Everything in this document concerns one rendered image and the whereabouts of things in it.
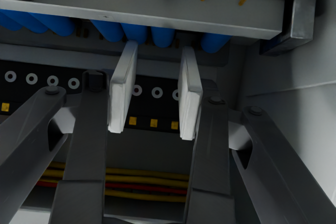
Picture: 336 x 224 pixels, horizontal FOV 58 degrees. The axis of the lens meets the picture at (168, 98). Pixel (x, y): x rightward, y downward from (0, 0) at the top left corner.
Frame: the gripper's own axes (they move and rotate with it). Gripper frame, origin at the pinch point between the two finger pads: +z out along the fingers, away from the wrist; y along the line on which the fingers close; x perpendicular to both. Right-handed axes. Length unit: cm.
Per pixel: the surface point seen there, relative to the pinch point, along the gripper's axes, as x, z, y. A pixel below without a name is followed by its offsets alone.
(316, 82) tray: 2.0, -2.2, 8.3
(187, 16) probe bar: 4.3, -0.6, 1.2
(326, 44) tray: 4.0, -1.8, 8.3
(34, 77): -5.5, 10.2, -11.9
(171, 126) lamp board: -8.2, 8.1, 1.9
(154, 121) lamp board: -7.9, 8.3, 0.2
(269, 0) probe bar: 5.5, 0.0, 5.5
